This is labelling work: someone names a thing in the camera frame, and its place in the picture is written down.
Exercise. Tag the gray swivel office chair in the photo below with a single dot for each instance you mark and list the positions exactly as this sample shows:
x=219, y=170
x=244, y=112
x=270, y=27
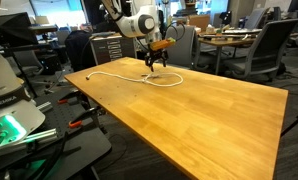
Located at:
x=272, y=43

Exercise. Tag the bright window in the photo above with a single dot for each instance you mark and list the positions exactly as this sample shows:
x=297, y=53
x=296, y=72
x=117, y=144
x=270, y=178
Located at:
x=60, y=15

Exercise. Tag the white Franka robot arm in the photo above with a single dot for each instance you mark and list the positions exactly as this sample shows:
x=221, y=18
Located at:
x=9, y=100

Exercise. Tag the brown cardboard box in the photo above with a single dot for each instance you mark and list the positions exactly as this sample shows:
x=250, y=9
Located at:
x=200, y=21

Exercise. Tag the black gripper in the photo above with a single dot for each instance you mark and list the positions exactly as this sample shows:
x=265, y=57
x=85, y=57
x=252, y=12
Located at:
x=156, y=54

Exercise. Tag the wooden office desk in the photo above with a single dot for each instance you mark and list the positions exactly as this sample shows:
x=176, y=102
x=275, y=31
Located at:
x=222, y=40

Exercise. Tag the black tripod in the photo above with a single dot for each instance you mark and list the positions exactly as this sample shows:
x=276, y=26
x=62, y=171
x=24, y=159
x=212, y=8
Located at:
x=294, y=123

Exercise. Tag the large black monitor back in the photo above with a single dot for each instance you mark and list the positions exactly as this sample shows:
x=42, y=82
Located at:
x=14, y=30

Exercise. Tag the yellow wrist camera mount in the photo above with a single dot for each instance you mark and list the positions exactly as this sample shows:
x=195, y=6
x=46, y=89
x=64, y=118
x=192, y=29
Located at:
x=162, y=44

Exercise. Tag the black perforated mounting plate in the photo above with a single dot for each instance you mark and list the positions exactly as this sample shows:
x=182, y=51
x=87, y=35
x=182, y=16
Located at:
x=60, y=115

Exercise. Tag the gray labelled drawer cabinet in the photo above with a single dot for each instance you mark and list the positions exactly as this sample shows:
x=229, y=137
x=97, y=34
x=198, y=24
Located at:
x=102, y=53

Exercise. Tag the aluminum extrusion bar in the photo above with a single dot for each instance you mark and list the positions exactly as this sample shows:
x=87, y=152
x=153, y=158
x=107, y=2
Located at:
x=42, y=135
x=45, y=106

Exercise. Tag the black office chair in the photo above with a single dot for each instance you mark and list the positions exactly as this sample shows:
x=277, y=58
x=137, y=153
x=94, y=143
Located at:
x=79, y=50

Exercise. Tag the black computer tower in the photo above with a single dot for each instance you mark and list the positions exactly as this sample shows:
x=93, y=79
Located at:
x=50, y=65

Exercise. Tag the gray high-back office chair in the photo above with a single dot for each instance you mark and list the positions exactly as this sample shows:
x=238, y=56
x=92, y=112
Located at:
x=255, y=18

